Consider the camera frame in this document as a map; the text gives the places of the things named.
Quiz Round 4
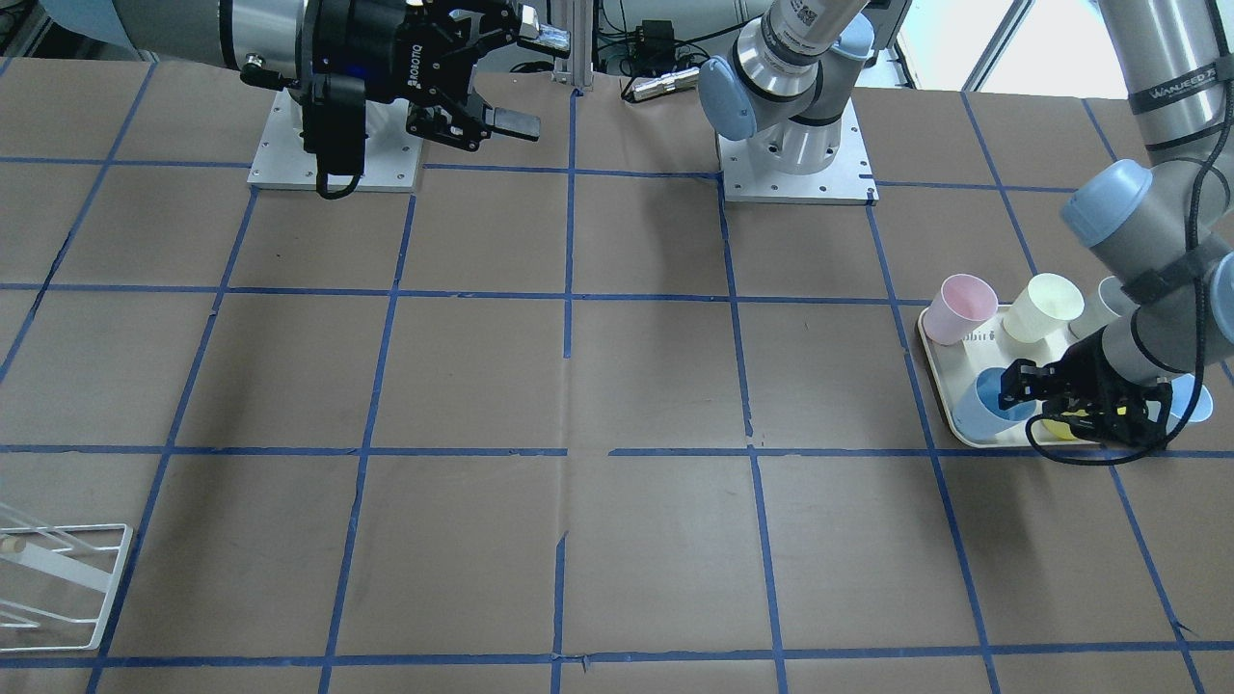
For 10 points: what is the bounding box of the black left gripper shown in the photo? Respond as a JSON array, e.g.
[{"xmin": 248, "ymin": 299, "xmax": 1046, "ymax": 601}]
[{"xmin": 997, "ymin": 340, "xmax": 1171, "ymax": 445}]

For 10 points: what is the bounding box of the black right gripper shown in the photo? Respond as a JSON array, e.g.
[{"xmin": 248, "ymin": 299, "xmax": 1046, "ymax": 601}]
[{"xmin": 301, "ymin": 1, "xmax": 573, "ymax": 152}]

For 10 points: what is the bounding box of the light blue plastic cup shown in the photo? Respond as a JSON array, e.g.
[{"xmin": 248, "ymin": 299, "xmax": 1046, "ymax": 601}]
[{"xmin": 951, "ymin": 367, "xmax": 1037, "ymax": 447}]

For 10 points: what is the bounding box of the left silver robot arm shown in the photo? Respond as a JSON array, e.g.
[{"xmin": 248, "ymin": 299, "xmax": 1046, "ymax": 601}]
[{"xmin": 698, "ymin": 1, "xmax": 1232, "ymax": 457}]

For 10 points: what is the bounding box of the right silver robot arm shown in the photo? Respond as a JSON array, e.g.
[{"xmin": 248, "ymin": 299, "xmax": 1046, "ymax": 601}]
[{"xmin": 43, "ymin": 1, "xmax": 573, "ymax": 175}]

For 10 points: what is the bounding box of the yellow plastic cup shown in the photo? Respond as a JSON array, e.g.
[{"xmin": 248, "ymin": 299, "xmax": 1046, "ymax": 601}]
[{"xmin": 1039, "ymin": 412, "xmax": 1088, "ymax": 445}]

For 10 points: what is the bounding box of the cream plastic cup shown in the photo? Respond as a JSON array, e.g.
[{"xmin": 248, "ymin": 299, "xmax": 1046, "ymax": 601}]
[{"xmin": 1002, "ymin": 273, "xmax": 1085, "ymax": 343}]

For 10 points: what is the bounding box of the grey plastic cup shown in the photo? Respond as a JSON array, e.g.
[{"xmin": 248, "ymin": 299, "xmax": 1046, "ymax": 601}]
[{"xmin": 1067, "ymin": 277, "xmax": 1138, "ymax": 341}]

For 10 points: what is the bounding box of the pink plastic cup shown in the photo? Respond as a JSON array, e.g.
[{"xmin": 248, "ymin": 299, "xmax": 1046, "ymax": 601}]
[{"xmin": 922, "ymin": 274, "xmax": 1000, "ymax": 345}]

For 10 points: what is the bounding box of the cream plastic tray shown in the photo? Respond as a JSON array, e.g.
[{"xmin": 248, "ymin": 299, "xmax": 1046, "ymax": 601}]
[{"xmin": 917, "ymin": 305, "xmax": 1077, "ymax": 449}]

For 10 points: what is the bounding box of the aluminium frame post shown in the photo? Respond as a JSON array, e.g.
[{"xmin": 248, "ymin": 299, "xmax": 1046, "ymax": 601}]
[{"xmin": 550, "ymin": 0, "xmax": 596, "ymax": 93}]

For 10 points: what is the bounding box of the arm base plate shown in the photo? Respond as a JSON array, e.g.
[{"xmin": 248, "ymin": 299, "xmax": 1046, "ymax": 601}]
[
  {"xmin": 248, "ymin": 91, "xmax": 424, "ymax": 193},
  {"xmin": 714, "ymin": 100, "xmax": 879, "ymax": 205}
]

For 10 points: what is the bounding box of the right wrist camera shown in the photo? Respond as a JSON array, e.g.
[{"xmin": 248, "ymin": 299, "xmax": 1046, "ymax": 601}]
[{"xmin": 304, "ymin": 73, "xmax": 366, "ymax": 177}]

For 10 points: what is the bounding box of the white wire cup rack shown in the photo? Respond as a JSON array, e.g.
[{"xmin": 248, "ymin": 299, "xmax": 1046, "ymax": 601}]
[{"xmin": 1, "ymin": 504, "xmax": 135, "ymax": 654}]

